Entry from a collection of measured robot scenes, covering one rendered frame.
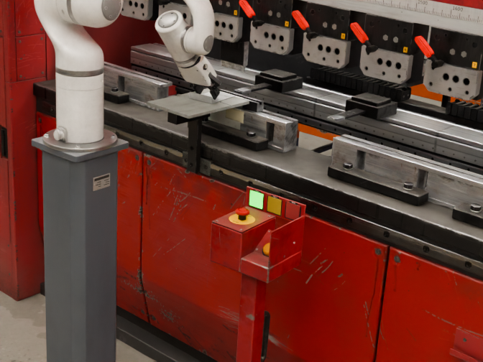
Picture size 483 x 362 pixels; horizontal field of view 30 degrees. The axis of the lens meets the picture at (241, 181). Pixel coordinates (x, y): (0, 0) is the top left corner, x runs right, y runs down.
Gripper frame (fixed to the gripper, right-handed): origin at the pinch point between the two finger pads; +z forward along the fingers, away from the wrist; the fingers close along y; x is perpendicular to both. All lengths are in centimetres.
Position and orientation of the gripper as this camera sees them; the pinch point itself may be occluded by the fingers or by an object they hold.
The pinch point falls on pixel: (206, 90)
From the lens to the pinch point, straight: 278.2
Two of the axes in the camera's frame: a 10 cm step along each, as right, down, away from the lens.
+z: 3.2, 5.5, 7.7
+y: -8.2, -2.4, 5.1
